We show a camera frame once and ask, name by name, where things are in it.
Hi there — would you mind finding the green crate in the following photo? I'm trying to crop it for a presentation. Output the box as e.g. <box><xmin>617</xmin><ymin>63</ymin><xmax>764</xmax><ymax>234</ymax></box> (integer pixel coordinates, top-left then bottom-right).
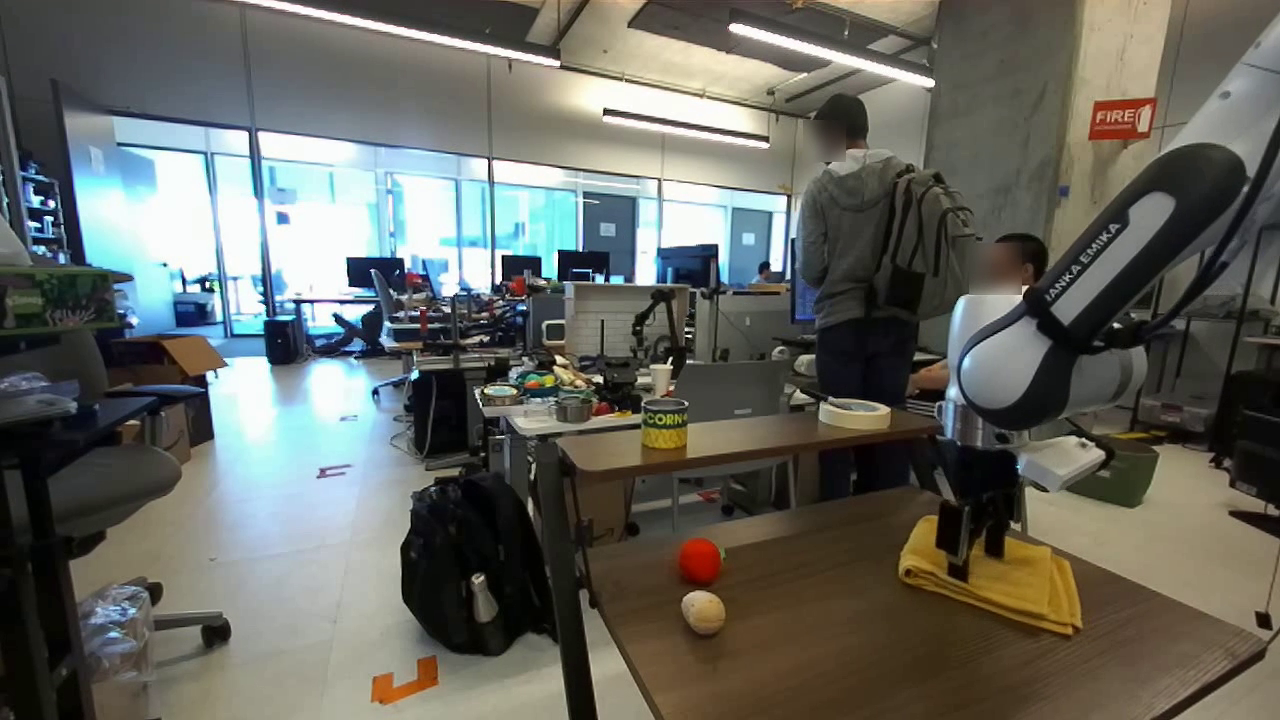
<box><xmin>0</xmin><ymin>261</ymin><xmax>134</xmax><ymax>334</ymax></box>

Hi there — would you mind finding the small grey pot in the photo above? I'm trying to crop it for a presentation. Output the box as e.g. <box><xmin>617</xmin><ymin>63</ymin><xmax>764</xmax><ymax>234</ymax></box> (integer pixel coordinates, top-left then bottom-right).
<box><xmin>553</xmin><ymin>383</ymin><xmax>595</xmax><ymax>427</ymax></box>

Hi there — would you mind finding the red wall sign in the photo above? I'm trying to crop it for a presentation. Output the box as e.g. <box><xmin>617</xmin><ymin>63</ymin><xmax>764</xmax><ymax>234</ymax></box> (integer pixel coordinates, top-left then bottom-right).
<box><xmin>1084</xmin><ymin>93</ymin><xmax>1160</xmax><ymax>142</ymax></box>

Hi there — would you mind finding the open cardboard box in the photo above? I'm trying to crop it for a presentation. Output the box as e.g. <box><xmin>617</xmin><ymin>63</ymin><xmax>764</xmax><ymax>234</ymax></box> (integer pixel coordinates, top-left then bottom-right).
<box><xmin>113</xmin><ymin>331</ymin><xmax>230</xmax><ymax>451</ymax></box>

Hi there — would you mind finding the yellow towel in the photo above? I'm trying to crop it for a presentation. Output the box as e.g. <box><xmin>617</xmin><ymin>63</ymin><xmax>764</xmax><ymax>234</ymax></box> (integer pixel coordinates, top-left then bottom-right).
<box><xmin>896</xmin><ymin>510</ymin><xmax>1088</xmax><ymax>638</ymax></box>

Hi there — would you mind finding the clear plastic bottle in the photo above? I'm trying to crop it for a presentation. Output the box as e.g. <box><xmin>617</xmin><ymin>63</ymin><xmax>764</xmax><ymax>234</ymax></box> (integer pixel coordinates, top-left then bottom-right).
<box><xmin>74</xmin><ymin>577</ymin><xmax>163</xmax><ymax>720</ymax></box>

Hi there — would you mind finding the monitor with blue screen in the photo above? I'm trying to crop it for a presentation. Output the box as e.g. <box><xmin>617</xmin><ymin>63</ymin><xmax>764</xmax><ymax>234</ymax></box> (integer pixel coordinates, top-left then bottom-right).
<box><xmin>787</xmin><ymin>270</ymin><xmax>820</xmax><ymax>331</ymax></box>

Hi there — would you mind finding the grey swivel chair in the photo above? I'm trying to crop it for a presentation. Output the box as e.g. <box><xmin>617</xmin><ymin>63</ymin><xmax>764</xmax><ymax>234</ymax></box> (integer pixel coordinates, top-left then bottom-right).
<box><xmin>0</xmin><ymin>322</ymin><xmax>237</xmax><ymax>656</ymax></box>

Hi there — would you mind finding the black trash bin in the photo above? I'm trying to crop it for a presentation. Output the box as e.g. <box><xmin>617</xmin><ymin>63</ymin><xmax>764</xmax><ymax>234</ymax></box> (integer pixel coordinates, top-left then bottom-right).
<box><xmin>258</xmin><ymin>313</ymin><xmax>306</xmax><ymax>368</ymax></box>

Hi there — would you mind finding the large black backpack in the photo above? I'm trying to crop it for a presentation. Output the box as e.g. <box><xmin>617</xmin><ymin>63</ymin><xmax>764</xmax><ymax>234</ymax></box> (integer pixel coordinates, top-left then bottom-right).
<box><xmin>397</xmin><ymin>467</ymin><xmax>557</xmax><ymax>660</ymax></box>

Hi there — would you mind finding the grey panel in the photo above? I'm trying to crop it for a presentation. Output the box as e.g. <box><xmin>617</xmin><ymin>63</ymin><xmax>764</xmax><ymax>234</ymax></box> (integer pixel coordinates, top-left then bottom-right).
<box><xmin>671</xmin><ymin>357</ymin><xmax>793</xmax><ymax>424</ymax></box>

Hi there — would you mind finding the grey worn backpack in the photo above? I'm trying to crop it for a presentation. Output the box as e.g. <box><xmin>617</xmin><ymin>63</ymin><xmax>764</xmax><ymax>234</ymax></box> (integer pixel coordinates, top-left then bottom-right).
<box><xmin>873</xmin><ymin>161</ymin><xmax>989</xmax><ymax>322</ymax></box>

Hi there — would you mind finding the person in dark trousers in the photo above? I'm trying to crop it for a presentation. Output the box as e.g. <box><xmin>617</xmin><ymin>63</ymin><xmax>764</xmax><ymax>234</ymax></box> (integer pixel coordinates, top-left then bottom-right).
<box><xmin>908</xmin><ymin>227</ymin><xmax>1056</xmax><ymax>398</ymax></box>

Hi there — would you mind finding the beige ball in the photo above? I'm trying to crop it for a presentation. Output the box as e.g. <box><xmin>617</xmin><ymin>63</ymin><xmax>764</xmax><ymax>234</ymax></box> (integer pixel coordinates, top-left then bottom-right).
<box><xmin>676</xmin><ymin>582</ymin><xmax>731</xmax><ymax>638</ymax></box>

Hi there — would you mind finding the long wooden desk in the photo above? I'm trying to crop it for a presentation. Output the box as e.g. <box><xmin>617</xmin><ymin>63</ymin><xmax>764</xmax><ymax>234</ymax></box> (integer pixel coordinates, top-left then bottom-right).
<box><xmin>537</xmin><ymin>407</ymin><xmax>941</xmax><ymax>553</ymax></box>

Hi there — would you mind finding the yellow green tub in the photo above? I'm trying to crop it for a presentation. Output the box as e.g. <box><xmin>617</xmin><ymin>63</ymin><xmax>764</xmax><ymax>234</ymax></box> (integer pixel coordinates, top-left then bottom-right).
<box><xmin>641</xmin><ymin>394</ymin><xmax>696</xmax><ymax>454</ymax></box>

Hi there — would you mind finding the black monitor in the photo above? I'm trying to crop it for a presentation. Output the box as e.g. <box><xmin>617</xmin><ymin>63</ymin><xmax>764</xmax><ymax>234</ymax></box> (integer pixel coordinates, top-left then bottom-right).
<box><xmin>496</xmin><ymin>251</ymin><xmax>547</xmax><ymax>287</ymax></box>
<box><xmin>342</xmin><ymin>251</ymin><xmax>406</xmax><ymax>296</ymax></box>
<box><xmin>650</xmin><ymin>239</ymin><xmax>723</xmax><ymax>292</ymax></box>
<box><xmin>557</xmin><ymin>246</ymin><xmax>617</xmax><ymax>284</ymax></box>

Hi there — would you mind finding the green bin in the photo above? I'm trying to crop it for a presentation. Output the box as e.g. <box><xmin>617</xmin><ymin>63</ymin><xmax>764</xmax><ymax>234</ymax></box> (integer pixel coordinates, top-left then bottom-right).
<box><xmin>1063</xmin><ymin>431</ymin><xmax>1162</xmax><ymax>510</ymax></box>

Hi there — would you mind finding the ceiling light strip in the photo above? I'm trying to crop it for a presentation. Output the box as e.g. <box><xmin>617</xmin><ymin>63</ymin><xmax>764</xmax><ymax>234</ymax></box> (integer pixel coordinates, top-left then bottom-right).
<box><xmin>595</xmin><ymin>107</ymin><xmax>777</xmax><ymax>152</ymax></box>
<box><xmin>237</xmin><ymin>0</ymin><xmax>564</xmax><ymax>71</ymax></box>
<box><xmin>723</xmin><ymin>17</ymin><xmax>935</xmax><ymax>93</ymax></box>

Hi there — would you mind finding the red and green toy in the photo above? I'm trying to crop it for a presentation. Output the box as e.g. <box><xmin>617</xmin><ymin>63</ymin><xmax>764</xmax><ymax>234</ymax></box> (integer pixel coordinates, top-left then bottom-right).
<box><xmin>671</xmin><ymin>531</ymin><xmax>728</xmax><ymax>588</ymax></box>

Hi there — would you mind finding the metal shelf rack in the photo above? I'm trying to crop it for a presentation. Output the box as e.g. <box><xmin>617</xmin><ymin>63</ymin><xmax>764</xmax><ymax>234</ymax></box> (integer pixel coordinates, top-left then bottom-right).
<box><xmin>1132</xmin><ymin>225</ymin><xmax>1280</xmax><ymax>444</ymax></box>

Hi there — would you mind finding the person in grey hoodie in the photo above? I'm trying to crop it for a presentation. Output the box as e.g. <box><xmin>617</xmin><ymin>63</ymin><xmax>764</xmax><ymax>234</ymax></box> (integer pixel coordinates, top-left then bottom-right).
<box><xmin>793</xmin><ymin>87</ymin><xmax>935</xmax><ymax>500</ymax></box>

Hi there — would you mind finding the light grey desk partition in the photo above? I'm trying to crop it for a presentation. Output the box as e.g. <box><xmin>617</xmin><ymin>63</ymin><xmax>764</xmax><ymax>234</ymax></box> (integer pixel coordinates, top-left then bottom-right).
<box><xmin>561</xmin><ymin>279</ymin><xmax>696</xmax><ymax>372</ymax></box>

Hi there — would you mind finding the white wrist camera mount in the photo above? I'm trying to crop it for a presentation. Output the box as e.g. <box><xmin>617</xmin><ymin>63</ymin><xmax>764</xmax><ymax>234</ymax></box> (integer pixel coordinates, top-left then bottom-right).
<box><xmin>1016</xmin><ymin>431</ymin><xmax>1112</xmax><ymax>495</ymax></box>

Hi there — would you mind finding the white tape roll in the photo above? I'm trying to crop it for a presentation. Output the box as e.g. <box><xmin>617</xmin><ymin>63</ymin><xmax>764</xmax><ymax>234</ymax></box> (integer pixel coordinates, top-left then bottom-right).
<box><xmin>811</xmin><ymin>394</ymin><xmax>896</xmax><ymax>435</ymax></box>

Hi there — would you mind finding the white desk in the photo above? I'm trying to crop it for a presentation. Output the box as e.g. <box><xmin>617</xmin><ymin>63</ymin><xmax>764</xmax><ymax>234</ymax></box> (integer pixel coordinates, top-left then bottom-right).
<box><xmin>477</xmin><ymin>377</ymin><xmax>645</xmax><ymax>444</ymax></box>

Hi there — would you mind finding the black equipment case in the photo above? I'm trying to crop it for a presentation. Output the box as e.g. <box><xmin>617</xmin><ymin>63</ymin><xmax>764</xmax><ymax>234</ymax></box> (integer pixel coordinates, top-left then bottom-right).
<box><xmin>1203</xmin><ymin>363</ymin><xmax>1280</xmax><ymax>510</ymax></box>

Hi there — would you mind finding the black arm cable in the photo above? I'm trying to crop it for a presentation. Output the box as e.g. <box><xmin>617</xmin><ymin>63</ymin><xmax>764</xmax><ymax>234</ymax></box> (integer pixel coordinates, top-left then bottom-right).
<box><xmin>1104</xmin><ymin>115</ymin><xmax>1280</xmax><ymax>350</ymax></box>

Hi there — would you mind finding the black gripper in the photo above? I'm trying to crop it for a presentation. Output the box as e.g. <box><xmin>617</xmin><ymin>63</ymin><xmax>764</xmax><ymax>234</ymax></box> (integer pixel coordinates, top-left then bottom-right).
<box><xmin>932</xmin><ymin>439</ymin><xmax>1026</xmax><ymax>582</ymax></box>

